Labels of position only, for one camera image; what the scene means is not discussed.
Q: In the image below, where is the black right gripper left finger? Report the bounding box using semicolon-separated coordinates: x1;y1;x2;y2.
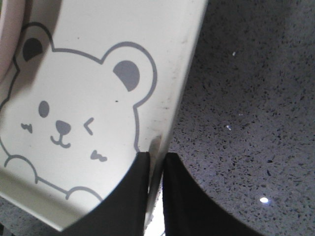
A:
63;152;150;236

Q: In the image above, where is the cream bear serving tray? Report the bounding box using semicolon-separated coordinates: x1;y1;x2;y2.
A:
0;0;208;231

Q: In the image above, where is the pink round plate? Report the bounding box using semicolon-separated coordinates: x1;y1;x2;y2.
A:
0;0;26;80

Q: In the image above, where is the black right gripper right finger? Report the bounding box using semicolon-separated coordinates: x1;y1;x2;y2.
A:
162;152;259;236

